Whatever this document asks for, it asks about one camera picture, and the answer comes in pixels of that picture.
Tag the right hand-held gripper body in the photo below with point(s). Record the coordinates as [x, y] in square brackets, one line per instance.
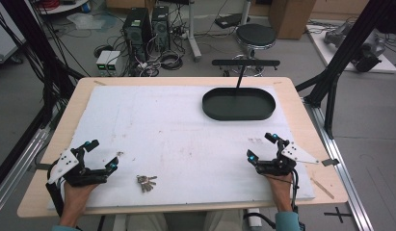
[279, 166]

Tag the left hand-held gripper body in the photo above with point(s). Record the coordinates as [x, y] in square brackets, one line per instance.
[77, 173]

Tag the bunch of metal keys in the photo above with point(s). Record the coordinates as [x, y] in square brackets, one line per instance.
[146, 183]

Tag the black oval tray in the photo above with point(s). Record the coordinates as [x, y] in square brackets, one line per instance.
[239, 107]

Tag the person's right hand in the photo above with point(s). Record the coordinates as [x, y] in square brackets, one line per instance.
[280, 187]

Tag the person's left hand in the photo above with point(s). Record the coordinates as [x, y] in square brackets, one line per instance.
[76, 195]

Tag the thin wooden stick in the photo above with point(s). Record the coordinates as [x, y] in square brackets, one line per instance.
[322, 188]

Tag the black tape piece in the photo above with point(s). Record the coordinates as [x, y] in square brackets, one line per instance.
[330, 162]

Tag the white foam mat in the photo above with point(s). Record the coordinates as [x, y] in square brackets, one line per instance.
[186, 144]

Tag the black T-shaped stand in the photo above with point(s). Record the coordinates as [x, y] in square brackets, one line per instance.
[245, 63]

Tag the white power supply unit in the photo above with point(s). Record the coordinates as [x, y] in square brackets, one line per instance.
[103, 62]
[113, 62]

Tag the white floor board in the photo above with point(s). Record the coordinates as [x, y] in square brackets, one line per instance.
[324, 48]

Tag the black round stool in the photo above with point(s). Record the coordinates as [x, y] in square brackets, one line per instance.
[255, 35]

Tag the brown cardboard box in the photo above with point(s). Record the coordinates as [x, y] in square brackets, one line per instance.
[290, 17]

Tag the large black computer tower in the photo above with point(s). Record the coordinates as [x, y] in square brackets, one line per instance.
[136, 30]

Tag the clear plastic bag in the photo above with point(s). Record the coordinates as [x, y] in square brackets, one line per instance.
[86, 20]

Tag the grey robot parts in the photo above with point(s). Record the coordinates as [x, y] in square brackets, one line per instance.
[362, 48]

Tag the black flat device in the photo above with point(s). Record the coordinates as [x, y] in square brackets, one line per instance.
[231, 20]

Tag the white table leg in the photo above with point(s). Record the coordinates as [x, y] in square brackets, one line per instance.
[193, 32]

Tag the small black computer tower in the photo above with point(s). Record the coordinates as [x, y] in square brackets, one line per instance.
[161, 25]

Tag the white round table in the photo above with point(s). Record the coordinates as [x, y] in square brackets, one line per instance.
[62, 6]

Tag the aluminium rail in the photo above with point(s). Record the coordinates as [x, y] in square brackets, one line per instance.
[343, 173]
[15, 170]

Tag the black metal frame post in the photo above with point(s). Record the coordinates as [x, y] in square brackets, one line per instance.
[343, 54]
[35, 41]

